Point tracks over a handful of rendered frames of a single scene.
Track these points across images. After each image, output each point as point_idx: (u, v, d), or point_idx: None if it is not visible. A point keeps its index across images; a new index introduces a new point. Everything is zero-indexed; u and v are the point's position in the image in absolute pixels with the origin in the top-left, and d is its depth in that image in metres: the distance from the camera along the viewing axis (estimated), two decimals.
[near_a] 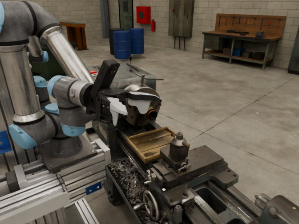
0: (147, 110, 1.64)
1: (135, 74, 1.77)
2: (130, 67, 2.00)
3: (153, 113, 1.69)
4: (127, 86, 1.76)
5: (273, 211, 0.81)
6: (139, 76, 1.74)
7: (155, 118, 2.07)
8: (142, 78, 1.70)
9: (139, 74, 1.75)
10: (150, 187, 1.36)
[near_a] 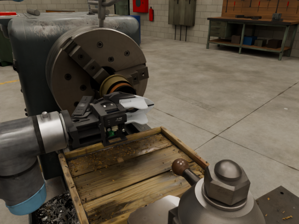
0: (108, 84, 0.62)
1: (88, 3, 0.74)
2: (87, 5, 0.97)
3: None
4: (67, 31, 0.73)
5: None
6: (95, 5, 0.72)
7: None
8: (99, 5, 0.67)
9: None
10: None
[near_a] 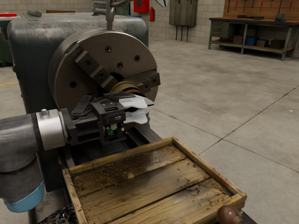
0: None
1: (95, 4, 0.68)
2: (92, 6, 0.91)
3: None
4: (72, 34, 0.67)
5: None
6: (103, 6, 0.66)
7: (149, 118, 0.98)
8: (107, 6, 0.61)
9: (102, 2, 0.67)
10: None
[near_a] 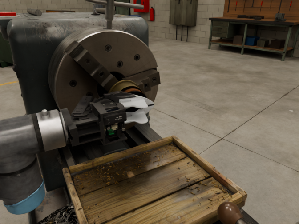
0: (116, 90, 0.56)
1: (139, 8, 0.67)
2: (92, 5, 0.91)
3: None
4: (72, 33, 0.67)
5: None
6: (125, 7, 0.64)
7: (149, 117, 0.98)
8: (107, 5, 0.63)
9: (131, 4, 0.64)
10: None
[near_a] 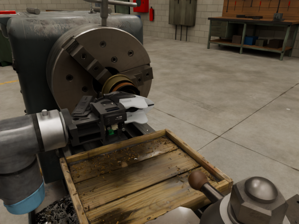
0: (110, 84, 0.59)
1: (131, 6, 0.70)
2: (89, 3, 0.94)
3: None
4: (69, 30, 0.70)
5: None
6: (119, 5, 0.68)
7: None
8: (101, 3, 0.66)
9: (124, 2, 0.68)
10: None
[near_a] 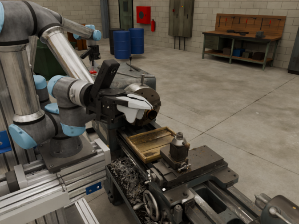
0: (146, 110, 1.64)
1: (152, 77, 1.75)
2: (130, 67, 2.00)
3: (153, 113, 1.69)
4: (127, 86, 1.76)
5: (273, 211, 0.81)
6: (147, 78, 1.73)
7: (155, 118, 2.06)
8: (141, 77, 1.71)
9: (150, 76, 1.73)
10: (150, 187, 1.36)
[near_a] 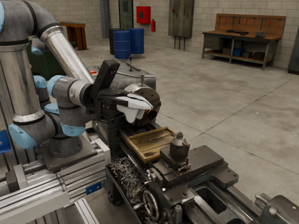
0: (146, 110, 1.64)
1: (152, 77, 1.75)
2: (130, 67, 2.00)
3: (153, 113, 1.69)
4: (127, 86, 1.76)
5: (273, 211, 0.81)
6: (147, 78, 1.73)
7: (155, 118, 2.06)
8: (141, 77, 1.71)
9: (150, 76, 1.73)
10: (150, 187, 1.36)
